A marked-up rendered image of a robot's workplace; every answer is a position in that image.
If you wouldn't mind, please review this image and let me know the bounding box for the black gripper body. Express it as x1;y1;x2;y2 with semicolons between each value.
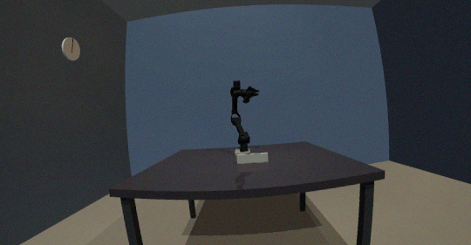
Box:
240;86;251;100

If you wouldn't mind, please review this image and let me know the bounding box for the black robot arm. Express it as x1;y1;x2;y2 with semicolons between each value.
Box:
230;80;250;152

